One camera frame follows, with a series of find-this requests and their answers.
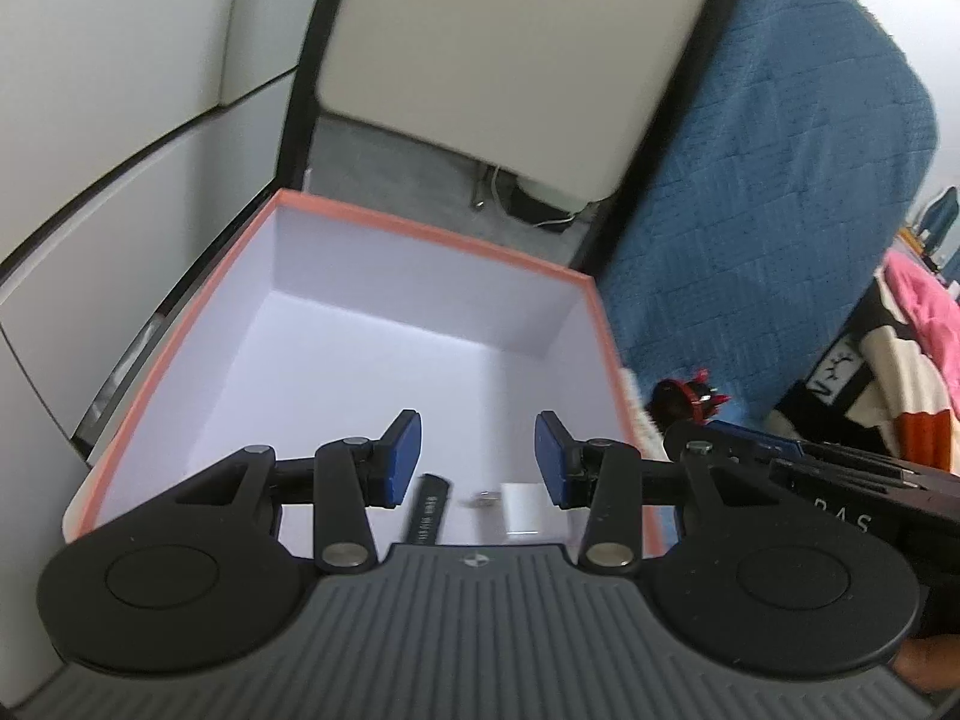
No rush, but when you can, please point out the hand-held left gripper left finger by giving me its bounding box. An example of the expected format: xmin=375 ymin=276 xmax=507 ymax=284
xmin=174 ymin=409 xmax=422 ymax=575

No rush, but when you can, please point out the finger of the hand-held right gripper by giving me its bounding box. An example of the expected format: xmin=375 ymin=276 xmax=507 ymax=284
xmin=712 ymin=424 xmax=808 ymax=467

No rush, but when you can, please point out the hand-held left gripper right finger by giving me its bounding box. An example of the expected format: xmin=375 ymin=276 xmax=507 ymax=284
xmin=534 ymin=411 xmax=781 ymax=575

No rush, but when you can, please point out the orange cardboard box white inside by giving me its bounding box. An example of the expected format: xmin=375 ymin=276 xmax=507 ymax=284
xmin=64 ymin=189 xmax=676 ymax=563

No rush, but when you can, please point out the red and black horned figurine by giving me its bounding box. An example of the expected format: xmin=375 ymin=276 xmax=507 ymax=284
xmin=649 ymin=369 xmax=733 ymax=430

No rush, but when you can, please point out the person's right hand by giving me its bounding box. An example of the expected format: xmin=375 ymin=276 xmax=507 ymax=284
xmin=896 ymin=634 xmax=960 ymax=695

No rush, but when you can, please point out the white power adapter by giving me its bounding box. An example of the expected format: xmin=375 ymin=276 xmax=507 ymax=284
xmin=466 ymin=484 xmax=572 ymax=542

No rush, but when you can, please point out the white black orange striped blanket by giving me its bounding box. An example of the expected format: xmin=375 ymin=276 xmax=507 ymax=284
xmin=771 ymin=270 xmax=960 ymax=478

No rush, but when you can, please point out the pink cloth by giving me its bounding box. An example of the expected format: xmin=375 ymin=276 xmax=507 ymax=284
xmin=883 ymin=249 xmax=960 ymax=422

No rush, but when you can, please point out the blue textured bed cover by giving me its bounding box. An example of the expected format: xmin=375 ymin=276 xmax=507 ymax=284
xmin=598 ymin=0 xmax=940 ymax=422

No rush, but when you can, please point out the teal background object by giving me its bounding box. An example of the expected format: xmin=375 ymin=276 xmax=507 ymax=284
xmin=919 ymin=186 xmax=960 ymax=256

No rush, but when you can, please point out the white cabinet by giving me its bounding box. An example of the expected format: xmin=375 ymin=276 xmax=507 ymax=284
xmin=0 ymin=0 xmax=332 ymax=695

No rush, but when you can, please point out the black strap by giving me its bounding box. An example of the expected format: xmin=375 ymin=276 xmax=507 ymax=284
xmin=403 ymin=472 xmax=457 ymax=545

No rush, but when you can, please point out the white cable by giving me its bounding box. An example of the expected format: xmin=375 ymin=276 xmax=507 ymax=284
xmin=471 ymin=163 xmax=595 ymax=232

